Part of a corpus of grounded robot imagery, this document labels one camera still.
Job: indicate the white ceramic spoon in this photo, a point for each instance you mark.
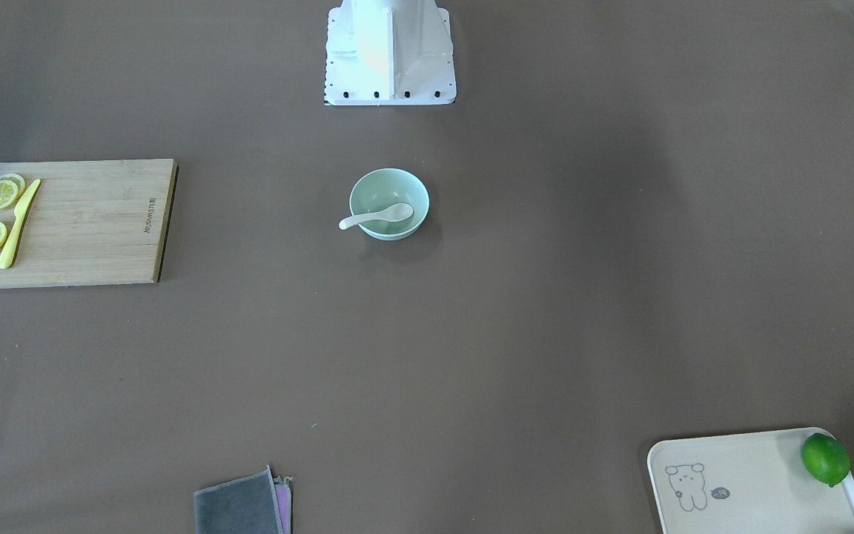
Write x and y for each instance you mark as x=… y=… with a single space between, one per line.
x=393 y=214

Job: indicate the mint green bowl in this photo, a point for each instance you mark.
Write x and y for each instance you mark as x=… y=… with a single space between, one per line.
x=380 y=189

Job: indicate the grey folded cloth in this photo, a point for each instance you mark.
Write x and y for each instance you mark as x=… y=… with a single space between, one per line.
x=259 y=503

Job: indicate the bamboo cutting board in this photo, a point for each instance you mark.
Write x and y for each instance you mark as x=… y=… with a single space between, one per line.
x=91 y=222

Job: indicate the cream rabbit tray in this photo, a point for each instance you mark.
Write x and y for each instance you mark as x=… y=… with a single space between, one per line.
x=752 y=482

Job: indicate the yellow plastic knife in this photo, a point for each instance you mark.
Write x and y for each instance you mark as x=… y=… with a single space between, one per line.
x=21 y=209

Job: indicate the lemon slice far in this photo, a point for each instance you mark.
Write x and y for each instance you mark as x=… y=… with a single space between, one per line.
x=12 y=187

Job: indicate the green lime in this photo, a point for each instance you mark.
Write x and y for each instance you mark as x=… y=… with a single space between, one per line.
x=825 y=459

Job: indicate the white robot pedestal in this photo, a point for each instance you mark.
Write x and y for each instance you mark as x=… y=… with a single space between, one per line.
x=380 y=53

